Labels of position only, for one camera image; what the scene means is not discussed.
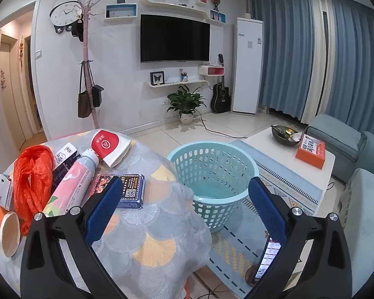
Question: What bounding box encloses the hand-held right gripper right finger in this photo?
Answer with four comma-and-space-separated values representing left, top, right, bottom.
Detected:
246, 177, 353, 299

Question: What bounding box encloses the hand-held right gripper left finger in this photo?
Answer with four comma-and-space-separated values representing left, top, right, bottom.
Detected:
20, 176, 128, 299

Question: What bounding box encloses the teal laundry basket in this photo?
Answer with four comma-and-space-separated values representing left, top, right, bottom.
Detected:
168, 141, 259, 233

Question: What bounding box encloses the dark blue packet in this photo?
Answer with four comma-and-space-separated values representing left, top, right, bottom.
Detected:
92, 174, 145, 209

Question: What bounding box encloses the pink spray bottle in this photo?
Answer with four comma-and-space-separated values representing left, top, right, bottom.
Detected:
42, 149, 99, 217

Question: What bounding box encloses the fan-patterned tablecloth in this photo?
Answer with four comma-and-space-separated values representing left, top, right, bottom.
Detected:
0, 129, 212, 299

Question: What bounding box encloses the smartphone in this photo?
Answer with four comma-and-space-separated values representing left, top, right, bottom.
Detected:
252, 237, 283, 284

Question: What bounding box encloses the black box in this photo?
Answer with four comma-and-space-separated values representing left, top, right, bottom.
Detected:
51, 142, 82, 190

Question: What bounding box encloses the white coffee table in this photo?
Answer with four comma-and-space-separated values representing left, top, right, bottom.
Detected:
245, 128, 336, 206

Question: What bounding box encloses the red and white paper cup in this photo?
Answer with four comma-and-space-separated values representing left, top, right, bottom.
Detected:
90, 130, 132, 167

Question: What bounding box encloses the orange tissue box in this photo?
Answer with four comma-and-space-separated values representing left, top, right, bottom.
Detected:
295, 133, 327, 169

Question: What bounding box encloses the dark bowl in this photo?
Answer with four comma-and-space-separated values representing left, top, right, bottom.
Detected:
271, 125, 301, 146

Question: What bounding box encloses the orange plastic bag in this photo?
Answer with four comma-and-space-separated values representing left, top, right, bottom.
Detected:
13, 145, 54, 235

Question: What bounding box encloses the teal sofa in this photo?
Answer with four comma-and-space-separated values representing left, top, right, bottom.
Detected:
304, 114, 374, 275

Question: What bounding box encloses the small white box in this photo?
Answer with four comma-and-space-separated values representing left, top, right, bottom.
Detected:
0, 174, 14, 211

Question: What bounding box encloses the brown hanging bag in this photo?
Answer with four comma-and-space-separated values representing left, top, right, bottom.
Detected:
78, 62, 92, 119

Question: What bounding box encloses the orange paper cup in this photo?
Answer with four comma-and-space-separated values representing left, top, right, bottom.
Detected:
0, 201, 21, 257

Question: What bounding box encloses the black hanging bag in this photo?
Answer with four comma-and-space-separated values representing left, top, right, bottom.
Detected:
91, 64, 105, 108

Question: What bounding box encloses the black guitar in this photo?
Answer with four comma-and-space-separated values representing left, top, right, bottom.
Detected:
210, 54, 232, 113

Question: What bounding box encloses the white refrigerator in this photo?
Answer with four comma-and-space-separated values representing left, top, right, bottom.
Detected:
231, 17, 264, 115

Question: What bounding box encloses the potted green plant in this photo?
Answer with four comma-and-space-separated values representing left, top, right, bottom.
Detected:
166, 84, 207, 126

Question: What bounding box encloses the white hallway door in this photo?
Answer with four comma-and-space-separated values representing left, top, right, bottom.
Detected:
0, 34, 27, 145

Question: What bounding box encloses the white sheer curtain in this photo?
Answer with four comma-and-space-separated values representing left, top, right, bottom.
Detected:
302, 0, 334, 125

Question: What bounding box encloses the blue curtain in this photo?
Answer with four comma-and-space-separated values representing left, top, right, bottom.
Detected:
322, 0, 374, 134
251, 0, 315, 122

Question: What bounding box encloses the pink coat rack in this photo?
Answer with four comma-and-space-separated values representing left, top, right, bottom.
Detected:
76, 0, 108, 130

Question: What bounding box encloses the black hanging item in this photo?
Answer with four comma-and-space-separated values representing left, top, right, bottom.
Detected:
71, 19, 85, 42

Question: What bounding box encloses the small blue box shelf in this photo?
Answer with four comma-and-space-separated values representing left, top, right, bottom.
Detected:
210, 9, 226, 24

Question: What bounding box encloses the black floor cable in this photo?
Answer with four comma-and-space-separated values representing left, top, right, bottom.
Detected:
196, 107, 248, 139

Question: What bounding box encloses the low white wall shelf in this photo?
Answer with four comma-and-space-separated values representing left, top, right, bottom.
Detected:
143, 79, 210, 89

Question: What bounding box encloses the white and red wall box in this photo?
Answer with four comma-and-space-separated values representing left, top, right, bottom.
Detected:
198, 65, 225, 77

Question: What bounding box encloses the wall television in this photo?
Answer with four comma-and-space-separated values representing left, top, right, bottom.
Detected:
140, 14, 211, 64

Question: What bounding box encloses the panda wall clock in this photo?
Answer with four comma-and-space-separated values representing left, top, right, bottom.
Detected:
49, 0, 82, 34

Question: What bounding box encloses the curved white wall shelf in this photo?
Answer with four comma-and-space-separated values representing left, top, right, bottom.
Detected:
144, 0, 208, 21

